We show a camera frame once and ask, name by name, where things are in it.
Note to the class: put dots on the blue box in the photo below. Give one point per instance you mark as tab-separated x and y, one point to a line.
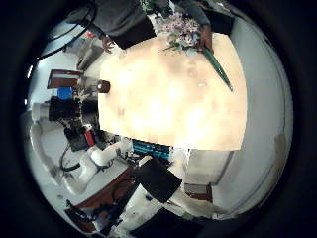
64	93

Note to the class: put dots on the person in dark grey top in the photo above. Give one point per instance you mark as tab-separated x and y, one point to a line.
115	15

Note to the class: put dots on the blue crate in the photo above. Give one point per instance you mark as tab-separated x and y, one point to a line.
150	148

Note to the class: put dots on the brown shelf box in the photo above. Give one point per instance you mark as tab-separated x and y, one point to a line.
64	78

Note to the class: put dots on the brown wooden table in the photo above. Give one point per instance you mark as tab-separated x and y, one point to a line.
102	195

